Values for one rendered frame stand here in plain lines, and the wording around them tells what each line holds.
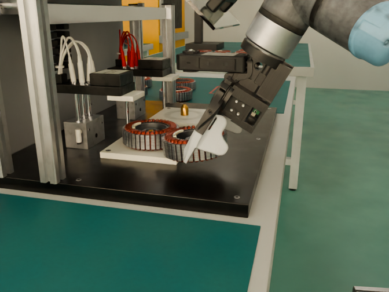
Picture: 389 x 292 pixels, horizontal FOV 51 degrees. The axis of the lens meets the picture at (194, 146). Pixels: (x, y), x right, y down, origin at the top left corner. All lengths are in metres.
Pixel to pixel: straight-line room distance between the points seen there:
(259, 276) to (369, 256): 1.56
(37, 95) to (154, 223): 0.26
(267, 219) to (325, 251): 1.40
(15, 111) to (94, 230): 0.36
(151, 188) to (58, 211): 0.14
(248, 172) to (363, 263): 1.32
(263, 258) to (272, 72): 0.27
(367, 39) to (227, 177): 0.30
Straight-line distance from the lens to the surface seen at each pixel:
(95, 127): 0.85
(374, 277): 1.89
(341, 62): 6.10
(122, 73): 0.78
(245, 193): 0.62
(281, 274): 1.79
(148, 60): 1.00
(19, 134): 0.87
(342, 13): 0.56
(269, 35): 0.59
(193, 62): 0.64
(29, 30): 0.65
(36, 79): 0.65
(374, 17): 0.55
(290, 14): 0.59
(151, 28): 4.47
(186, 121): 0.96
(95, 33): 1.13
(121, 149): 0.78
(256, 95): 0.63
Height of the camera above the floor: 1.03
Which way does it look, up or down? 18 degrees down
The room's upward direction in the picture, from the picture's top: straight up
